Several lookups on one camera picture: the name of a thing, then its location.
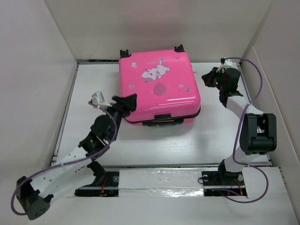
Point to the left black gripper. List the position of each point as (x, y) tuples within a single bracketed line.
[(126, 104)]

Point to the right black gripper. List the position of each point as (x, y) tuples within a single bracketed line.
[(208, 77)]

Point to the pink kids suitcase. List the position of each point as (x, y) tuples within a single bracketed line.
[(165, 85)]

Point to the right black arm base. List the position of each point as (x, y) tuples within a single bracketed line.
[(217, 185)]

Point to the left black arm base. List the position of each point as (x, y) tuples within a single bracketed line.
[(108, 188)]

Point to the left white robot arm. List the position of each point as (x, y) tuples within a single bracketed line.
[(35, 194)]

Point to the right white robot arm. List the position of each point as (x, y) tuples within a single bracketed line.
[(257, 131)]

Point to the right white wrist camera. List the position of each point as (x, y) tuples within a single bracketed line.
[(225, 64)]

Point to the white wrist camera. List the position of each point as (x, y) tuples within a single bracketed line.
[(98, 101), (225, 64)]

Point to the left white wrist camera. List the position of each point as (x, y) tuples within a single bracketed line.
[(98, 101)]

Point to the aluminium rail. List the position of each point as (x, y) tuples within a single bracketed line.
[(205, 141)]

